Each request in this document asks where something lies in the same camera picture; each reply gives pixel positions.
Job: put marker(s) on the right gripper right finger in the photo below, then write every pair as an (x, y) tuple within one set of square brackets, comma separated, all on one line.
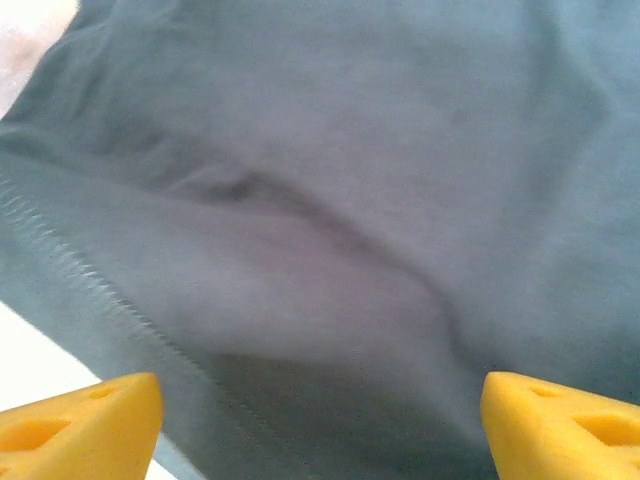
[(560, 430)]

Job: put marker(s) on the grey-blue t-shirt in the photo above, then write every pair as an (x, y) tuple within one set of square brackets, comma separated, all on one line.
[(350, 175)]

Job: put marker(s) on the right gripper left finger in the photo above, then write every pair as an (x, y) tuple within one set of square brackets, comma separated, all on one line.
[(85, 430)]

